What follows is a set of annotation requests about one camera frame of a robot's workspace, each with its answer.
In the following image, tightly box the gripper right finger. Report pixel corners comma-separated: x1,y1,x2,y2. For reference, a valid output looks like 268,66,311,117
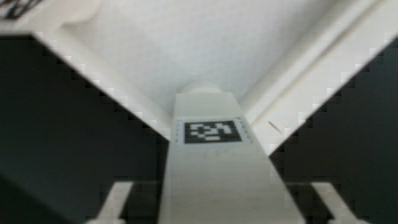
307,182,367,224

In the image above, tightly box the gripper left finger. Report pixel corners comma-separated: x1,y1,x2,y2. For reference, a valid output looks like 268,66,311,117
81,181,163,224

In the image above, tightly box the white desk tabletop tray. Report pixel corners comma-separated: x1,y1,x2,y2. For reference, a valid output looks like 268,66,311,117
0,0,398,150

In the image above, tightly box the white leg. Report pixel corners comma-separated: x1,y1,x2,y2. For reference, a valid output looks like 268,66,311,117
158,82,305,224

